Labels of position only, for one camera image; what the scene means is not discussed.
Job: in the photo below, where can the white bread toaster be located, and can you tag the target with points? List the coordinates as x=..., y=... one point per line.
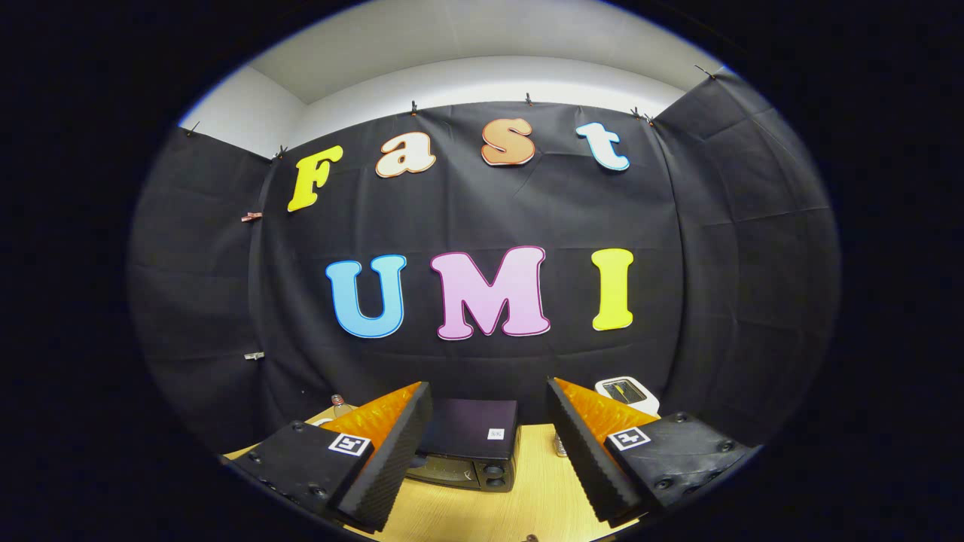
x=640, y=399

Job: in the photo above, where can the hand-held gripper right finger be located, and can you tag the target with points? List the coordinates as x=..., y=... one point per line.
x=587, y=452

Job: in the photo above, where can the clear plastic bottle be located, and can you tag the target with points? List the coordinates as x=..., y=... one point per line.
x=340, y=406

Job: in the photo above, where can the black toaster oven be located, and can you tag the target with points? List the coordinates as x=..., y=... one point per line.
x=467, y=425

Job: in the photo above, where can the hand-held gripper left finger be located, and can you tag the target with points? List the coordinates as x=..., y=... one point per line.
x=392, y=452

